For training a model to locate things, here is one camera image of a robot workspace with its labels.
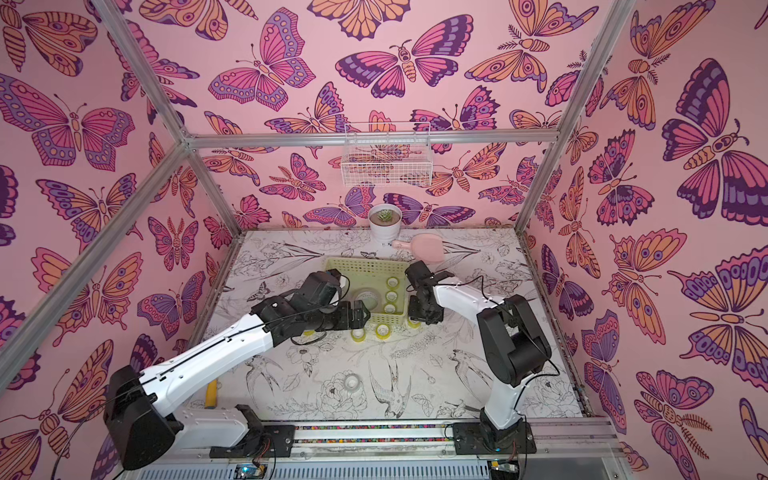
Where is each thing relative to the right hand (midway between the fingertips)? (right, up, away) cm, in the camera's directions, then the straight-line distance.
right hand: (413, 317), depth 93 cm
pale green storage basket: (-10, +10, +11) cm, 18 cm away
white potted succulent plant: (-9, +32, +17) cm, 37 cm away
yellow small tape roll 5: (-9, -6, -1) cm, 11 cm away
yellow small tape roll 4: (-17, -7, -2) cm, 18 cm away
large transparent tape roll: (-14, +6, +7) cm, 17 cm away
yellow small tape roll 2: (-7, +6, +7) cm, 11 cm away
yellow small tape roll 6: (0, -3, +1) cm, 3 cm away
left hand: (-15, +4, -16) cm, 22 cm away
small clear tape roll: (-18, -16, -11) cm, 26 cm away
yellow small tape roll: (-6, +10, +10) cm, 16 cm away
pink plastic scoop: (+7, +23, +24) cm, 34 cm away
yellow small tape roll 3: (-7, +2, +3) cm, 8 cm away
